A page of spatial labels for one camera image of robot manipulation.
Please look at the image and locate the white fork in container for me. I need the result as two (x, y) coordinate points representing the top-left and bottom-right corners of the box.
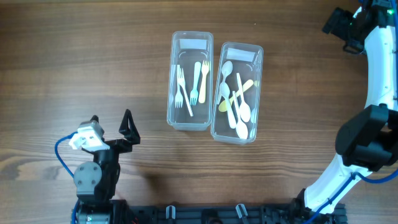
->
(175, 65), (183, 108)

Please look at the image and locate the left blue cable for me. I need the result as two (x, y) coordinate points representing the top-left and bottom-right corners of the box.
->
(54, 131), (80, 224)

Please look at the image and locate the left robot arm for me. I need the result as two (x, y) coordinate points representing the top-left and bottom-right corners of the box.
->
(69, 109), (141, 223)

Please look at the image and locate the yellow-green plastic spoon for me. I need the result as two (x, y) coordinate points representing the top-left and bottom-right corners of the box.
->
(218, 80), (258, 112)

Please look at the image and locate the white fork rounded handle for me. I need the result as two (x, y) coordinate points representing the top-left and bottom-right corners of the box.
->
(190, 62), (201, 105)

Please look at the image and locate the clear plastic container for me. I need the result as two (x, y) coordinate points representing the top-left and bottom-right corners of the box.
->
(167, 31), (213, 131)
(211, 42), (264, 144)

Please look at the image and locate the cream wooden fork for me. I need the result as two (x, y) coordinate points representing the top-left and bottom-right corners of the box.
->
(198, 60), (210, 103)

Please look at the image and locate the white plastic fork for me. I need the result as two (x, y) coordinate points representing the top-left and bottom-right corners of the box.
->
(177, 65), (193, 117)

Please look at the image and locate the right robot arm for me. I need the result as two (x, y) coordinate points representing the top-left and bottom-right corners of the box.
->
(289, 0), (397, 223)

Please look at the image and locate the white spoon thin handle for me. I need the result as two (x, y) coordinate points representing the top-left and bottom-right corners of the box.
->
(233, 91), (248, 139)

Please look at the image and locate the right clear plastic container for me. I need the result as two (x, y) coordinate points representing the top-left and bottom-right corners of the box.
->
(211, 42), (264, 144)

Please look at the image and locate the left clear plastic container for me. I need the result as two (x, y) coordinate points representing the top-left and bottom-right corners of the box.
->
(167, 31), (213, 131)

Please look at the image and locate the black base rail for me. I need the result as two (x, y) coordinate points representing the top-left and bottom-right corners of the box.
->
(70, 202), (346, 224)

